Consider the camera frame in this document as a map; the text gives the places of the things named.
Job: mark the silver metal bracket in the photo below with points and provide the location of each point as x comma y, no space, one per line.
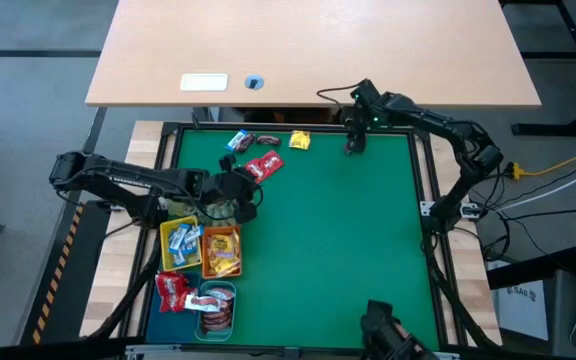
150,350
448,356
426,207

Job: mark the orange plastic basket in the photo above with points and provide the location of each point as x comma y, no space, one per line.
221,276

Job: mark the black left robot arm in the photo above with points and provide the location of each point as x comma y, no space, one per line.
118,180

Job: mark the dark green spiky plant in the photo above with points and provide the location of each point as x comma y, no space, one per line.
178,206

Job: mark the green table mat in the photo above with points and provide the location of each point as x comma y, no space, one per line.
318,250

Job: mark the yellow candy bag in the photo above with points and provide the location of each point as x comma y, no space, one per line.
225,266
234,247
299,140
218,243

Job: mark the white desk cover plate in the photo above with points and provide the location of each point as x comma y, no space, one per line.
203,82

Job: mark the dark blue plastic tray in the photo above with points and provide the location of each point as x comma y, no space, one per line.
168,327

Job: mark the teal plastic tray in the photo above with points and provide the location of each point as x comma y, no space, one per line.
215,338

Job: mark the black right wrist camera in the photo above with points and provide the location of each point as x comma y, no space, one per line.
365,90

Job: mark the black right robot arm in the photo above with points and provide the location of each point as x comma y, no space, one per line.
458,135

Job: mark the black desk leg frame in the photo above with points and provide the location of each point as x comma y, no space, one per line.
558,100

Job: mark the pale green potted succulent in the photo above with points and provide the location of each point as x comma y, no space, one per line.
220,212

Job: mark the white labelled box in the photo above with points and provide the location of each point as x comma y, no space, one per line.
520,300

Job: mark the black hazard striped ramp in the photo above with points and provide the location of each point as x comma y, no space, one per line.
58,270

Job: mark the blue and white candy bar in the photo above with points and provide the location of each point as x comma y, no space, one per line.
174,240
184,234
179,258
233,139
193,247
196,233

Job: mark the white power adapter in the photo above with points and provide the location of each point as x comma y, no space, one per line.
469,210

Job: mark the black metal table frame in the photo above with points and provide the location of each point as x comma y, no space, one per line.
288,126

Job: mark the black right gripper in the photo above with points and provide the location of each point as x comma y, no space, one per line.
365,116

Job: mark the yellow plastic basket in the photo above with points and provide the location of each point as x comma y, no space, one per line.
165,250

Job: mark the black articulated device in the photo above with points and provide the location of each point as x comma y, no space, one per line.
388,332

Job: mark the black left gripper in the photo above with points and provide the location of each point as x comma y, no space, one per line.
230,187

